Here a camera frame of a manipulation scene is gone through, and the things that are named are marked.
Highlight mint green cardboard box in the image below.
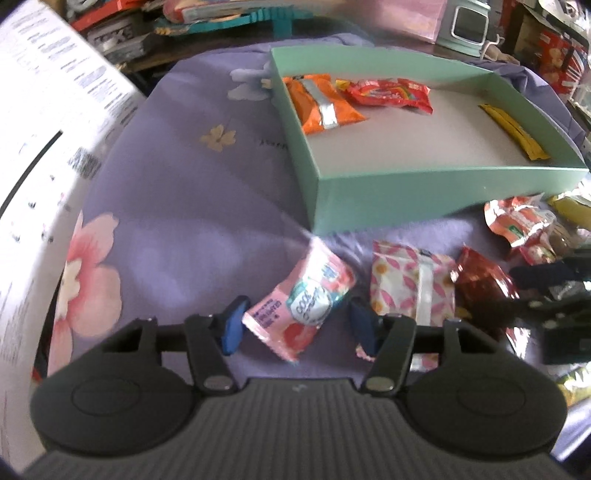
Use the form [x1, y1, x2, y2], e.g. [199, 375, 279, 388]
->
[270, 46, 591, 234]

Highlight pink paper bag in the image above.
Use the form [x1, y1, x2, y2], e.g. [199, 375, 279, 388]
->
[369, 0, 448, 44]

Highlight white pink patterned snack packet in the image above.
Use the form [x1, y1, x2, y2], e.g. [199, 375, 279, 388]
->
[355, 241, 458, 372]

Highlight red printed boxes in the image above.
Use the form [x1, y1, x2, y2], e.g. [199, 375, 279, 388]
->
[536, 25, 591, 95]

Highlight pink round-label snack packet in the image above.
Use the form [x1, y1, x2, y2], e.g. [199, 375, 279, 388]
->
[242, 237, 356, 362]

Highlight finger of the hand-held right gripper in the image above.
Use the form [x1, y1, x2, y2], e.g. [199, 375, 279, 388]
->
[503, 295, 591, 326]
[510, 256, 591, 291]

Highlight orange snack packet silver stripe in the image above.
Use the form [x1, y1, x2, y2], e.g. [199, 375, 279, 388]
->
[283, 74, 368, 136]

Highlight colourful magazine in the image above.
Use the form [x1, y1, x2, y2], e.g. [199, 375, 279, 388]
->
[161, 0, 315, 25]

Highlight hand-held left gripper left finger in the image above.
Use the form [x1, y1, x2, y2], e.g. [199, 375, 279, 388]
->
[99, 295, 251, 394]

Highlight red white crinkled snack packet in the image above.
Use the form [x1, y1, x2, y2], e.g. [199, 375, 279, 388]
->
[484, 196, 557, 247]

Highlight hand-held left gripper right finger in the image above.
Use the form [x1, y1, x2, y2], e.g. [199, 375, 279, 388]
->
[348, 299, 504, 395]

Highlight yellow stick packet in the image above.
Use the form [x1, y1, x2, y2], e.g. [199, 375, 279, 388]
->
[479, 104, 551, 161]

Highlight dark red shiny snack packet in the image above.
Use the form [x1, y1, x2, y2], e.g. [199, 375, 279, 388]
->
[455, 246, 532, 361]

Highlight small red white snack packet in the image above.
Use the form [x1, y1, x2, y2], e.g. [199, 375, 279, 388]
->
[510, 231, 559, 266]

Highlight white printed cardboard box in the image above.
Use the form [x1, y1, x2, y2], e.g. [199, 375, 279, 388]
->
[0, 0, 148, 472]

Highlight mint green appliance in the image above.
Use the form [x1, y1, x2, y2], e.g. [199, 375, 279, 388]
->
[436, 0, 504, 58]

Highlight teal plastic stool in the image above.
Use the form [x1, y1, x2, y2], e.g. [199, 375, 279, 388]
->
[154, 9, 342, 40]

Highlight black printed box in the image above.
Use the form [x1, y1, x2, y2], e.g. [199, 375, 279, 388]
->
[85, 14, 158, 63]

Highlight red rainbow candy packet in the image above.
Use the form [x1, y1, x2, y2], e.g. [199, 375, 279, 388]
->
[336, 78, 434, 114]

